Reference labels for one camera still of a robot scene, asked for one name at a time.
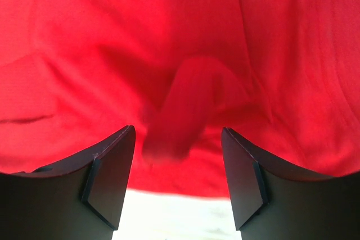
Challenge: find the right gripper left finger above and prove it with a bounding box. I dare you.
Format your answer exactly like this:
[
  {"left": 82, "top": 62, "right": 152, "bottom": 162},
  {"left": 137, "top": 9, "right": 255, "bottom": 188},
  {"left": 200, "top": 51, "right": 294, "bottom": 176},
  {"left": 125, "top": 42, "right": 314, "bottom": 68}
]
[{"left": 1, "top": 126, "right": 136, "bottom": 240}]

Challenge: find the red t-shirt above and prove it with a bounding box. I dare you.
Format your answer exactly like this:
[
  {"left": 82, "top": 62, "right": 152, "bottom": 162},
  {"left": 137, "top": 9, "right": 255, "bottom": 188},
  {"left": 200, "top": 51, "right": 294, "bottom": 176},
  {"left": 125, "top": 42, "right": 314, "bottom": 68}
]
[{"left": 1, "top": 0, "right": 359, "bottom": 197}]

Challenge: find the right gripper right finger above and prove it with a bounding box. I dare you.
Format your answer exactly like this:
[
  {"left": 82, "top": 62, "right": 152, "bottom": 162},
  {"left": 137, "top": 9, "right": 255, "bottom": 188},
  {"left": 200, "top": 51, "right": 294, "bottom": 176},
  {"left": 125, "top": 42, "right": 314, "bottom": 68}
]
[{"left": 221, "top": 128, "right": 359, "bottom": 240}]

